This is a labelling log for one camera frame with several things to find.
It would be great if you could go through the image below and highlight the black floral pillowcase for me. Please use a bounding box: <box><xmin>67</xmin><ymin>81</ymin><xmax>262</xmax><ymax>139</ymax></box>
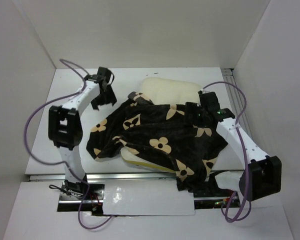
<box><xmin>86</xmin><ymin>91</ymin><xmax>228</xmax><ymax>191</ymax></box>

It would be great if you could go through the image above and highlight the cream pillow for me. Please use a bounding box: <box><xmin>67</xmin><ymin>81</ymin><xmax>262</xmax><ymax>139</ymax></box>
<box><xmin>120</xmin><ymin>77</ymin><xmax>202</xmax><ymax>173</ymax></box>

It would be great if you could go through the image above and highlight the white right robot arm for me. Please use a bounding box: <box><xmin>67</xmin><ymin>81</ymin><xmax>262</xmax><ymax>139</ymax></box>
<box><xmin>185</xmin><ymin>90</ymin><xmax>282</xmax><ymax>202</ymax></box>

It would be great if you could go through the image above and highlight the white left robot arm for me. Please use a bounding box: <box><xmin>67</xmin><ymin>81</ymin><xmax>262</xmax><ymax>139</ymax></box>
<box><xmin>48</xmin><ymin>67</ymin><xmax>117</xmax><ymax>200</ymax></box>

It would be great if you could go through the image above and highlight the white cover plate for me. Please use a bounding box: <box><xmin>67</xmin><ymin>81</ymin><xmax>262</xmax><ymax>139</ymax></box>
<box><xmin>102</xmin><ymin>179</ymin><xmax>195</xmax><ymax>216</ymax></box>

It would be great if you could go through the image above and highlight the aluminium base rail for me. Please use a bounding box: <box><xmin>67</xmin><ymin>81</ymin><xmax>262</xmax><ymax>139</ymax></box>
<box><xmin>29</xmin><ymin>172</ymin><xmax>176</xmax><ymax>182</ymax></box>

